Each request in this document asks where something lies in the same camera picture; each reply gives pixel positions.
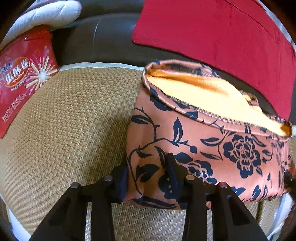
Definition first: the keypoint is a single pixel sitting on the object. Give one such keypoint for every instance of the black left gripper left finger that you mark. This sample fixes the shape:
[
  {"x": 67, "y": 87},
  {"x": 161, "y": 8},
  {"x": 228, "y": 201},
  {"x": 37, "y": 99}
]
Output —
[{"x": 67, "y": 219}]

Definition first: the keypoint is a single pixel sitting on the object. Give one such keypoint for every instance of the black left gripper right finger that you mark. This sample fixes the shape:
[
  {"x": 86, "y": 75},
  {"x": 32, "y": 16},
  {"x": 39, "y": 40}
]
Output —
[{"x": 231, "y": 220}]

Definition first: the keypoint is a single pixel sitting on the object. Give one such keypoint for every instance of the orange floral garment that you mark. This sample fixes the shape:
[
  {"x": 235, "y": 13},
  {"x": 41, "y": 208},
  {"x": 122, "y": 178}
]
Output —
[{"x": 214, "y": 131}]

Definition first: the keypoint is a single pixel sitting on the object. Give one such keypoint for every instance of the woven bamboo mat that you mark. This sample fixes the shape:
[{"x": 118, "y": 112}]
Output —
[{"x": 75, "y": 130}]

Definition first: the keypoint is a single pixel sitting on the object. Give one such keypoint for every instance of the red egg roll box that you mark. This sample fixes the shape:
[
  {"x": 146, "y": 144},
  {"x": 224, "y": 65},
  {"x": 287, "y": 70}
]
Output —
[{"x": 27, "y": 63}]

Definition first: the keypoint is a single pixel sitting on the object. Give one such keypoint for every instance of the red folded cloth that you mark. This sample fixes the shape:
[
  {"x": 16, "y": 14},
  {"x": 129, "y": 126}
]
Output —
[{"x": 237, "y": 37}]

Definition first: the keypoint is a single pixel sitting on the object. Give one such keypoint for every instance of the dark brown leather sofa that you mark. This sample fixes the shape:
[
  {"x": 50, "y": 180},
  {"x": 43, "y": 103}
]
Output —
[{"x": 103, "y": 33}]

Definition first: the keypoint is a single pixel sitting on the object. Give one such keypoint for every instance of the white quilted cushion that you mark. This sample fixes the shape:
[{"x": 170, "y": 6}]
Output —
[{"x": 54, "y": 14}]

